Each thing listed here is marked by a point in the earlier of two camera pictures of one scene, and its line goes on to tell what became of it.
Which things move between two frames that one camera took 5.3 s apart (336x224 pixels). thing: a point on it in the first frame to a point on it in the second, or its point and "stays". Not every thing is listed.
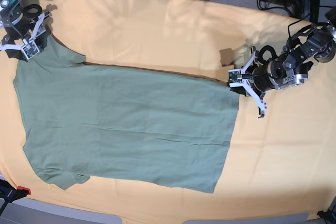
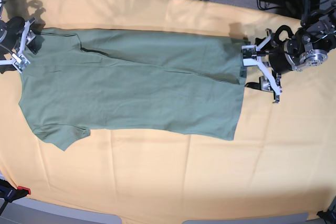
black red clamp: (10, 193) stays
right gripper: (260, 74) to (282, 55)
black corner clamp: (329, 216) stays
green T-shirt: (79, 120) to (130, 80)
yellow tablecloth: (283, 162) stays
